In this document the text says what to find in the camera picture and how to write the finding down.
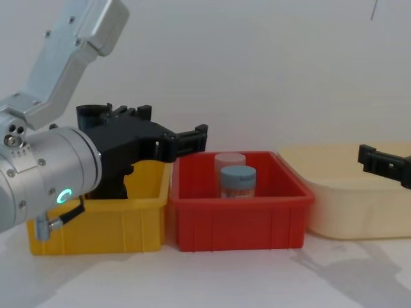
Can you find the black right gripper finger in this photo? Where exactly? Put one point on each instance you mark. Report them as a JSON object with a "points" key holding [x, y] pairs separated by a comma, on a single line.
{"points": [[385, 167]]}

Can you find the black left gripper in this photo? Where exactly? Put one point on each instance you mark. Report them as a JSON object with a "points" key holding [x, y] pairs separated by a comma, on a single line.
{"points": [[128, 144]]}

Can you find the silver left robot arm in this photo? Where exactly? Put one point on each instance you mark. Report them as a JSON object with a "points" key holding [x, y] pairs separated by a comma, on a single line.
{"points": [[48, 167]]}

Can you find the cream plastic bin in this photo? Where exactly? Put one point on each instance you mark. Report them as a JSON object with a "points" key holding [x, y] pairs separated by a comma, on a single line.
{"points": [[353, 208]]}

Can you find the white translucent jar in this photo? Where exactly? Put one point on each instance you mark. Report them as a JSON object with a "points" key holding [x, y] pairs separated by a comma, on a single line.
{"points": [[229, 159]]}

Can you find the yellow plastic bin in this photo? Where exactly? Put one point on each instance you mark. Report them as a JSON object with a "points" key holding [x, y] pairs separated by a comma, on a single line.
{"points": [[112, 227]]}

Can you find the jar with blue-grey lid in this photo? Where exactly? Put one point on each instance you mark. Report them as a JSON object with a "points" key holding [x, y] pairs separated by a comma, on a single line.
{"points": [[237, 186]]}

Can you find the red plastic bin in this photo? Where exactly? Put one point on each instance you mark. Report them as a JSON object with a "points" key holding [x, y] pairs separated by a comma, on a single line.
{"points": [[237, 224]]}

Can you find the white table cloth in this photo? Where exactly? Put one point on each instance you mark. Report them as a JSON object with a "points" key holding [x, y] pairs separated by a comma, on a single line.
{"points": [[205, 282]]}

